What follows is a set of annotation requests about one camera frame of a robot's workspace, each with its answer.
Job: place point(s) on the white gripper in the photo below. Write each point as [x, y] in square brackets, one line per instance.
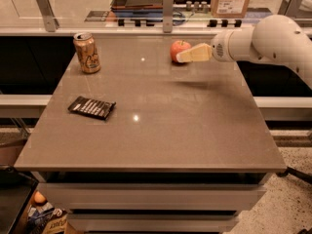
[219, 50]

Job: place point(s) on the red apple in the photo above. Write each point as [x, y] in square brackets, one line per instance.
[177, 47]

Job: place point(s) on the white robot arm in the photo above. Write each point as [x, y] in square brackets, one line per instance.
[275, 40]

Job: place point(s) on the cardboard box with label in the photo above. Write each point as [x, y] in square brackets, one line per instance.
[229, 9]

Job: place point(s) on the gold soda can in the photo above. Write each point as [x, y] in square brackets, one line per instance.
[87, 52]

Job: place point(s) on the black snack bar packet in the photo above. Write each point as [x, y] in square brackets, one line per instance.
[92, 108]

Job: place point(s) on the black chair leg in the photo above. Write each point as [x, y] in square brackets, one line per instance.
[301, 175]

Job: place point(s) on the upper grey drawer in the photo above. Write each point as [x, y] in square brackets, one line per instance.
[183, 197]

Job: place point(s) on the grey drawer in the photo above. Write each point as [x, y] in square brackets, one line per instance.
[183, 197]
[151, 223]

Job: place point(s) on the lower grey drawer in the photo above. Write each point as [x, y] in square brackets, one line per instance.
[151, 223]

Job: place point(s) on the small orange fruit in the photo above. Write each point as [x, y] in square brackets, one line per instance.
[39, 199]

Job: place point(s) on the snack bags in bin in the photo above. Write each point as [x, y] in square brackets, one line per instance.
[46, 220]

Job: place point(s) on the middle metal glass bracket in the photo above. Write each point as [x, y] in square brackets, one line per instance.
[168, 16]

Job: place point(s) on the metal glass bracket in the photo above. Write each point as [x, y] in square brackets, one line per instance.
[50, 22]
[168, 16]
[289, 8]

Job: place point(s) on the right metal glass bracket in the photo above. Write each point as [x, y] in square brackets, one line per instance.
[289, 8]

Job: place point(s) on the left metal glass bracket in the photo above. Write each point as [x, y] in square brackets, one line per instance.
[50, 22]

